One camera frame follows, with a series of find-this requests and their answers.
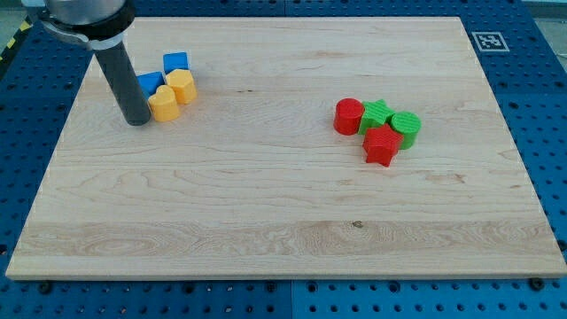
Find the yellow hexagon block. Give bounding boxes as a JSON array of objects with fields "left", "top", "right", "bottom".
[{"left": 166, "top": 69, "right": 198, "bottom": 105}]

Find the white fiducial marker tag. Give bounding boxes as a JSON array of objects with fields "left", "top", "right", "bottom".
[{"left": 471, "top": 31, "right": 509, "bottom": 52}]

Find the wooden board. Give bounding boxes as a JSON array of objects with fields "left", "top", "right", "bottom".
[{"left": 6, "top": 17, "right": 566, "bottom": 281}]

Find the yellow heart block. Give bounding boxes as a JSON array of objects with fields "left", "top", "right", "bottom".
[{"left": 148, "top": 85, "right": 181, "bottom": 122}]

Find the green star block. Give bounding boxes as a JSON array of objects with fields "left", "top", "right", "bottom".
[{"left": 358, "top": 99, "right": 396, "bottom": 135}]

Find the green cylinder block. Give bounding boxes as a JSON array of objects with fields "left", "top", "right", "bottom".
[{"left": 390, "top": 112, "right": 422, "bottom": 150}]

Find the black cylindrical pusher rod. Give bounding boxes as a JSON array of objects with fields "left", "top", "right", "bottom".
[{"left": 95, "top": 42, "right": 151, "bottom": 126}]

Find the red cylinder block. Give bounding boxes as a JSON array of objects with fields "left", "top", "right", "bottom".
[{"left": 333, "top": 97, "right": 365, "bottom": 136}]

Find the blue cube block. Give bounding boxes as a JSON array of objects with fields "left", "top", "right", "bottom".
[{"left": 162, "top": 51, "right": 190, "bottom": 74}]

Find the red star block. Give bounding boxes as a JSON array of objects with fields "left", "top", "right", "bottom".
[{"left": 362, "top": 124, "right": 404, "bottom": 167}]

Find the blue triangular block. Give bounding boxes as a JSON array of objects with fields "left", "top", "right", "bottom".
[{"left": 136, "top": 72, "right": 165, "bottom": 99}]

